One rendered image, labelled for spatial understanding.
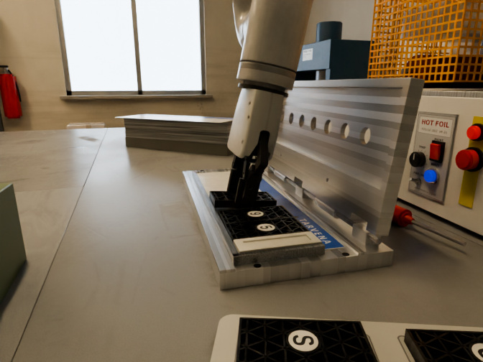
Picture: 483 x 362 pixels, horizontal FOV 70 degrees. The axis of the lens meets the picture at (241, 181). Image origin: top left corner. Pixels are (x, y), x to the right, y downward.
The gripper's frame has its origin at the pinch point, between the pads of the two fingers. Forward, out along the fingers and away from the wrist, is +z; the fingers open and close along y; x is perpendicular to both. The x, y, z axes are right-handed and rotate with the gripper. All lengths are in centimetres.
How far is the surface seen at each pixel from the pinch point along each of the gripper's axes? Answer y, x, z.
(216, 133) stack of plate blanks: -52, 5, -3
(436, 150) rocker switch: 7.8, 26.4, -11.9
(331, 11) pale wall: -295, 146, -120
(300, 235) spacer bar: 15.3, 3.6, 1.1
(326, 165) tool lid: 5.9, 10.0, -6.6
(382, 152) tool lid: 16.0, 10.8, -10.5
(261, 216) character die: 8.3, 1.0, 1.5
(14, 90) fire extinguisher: -339, -141, 20
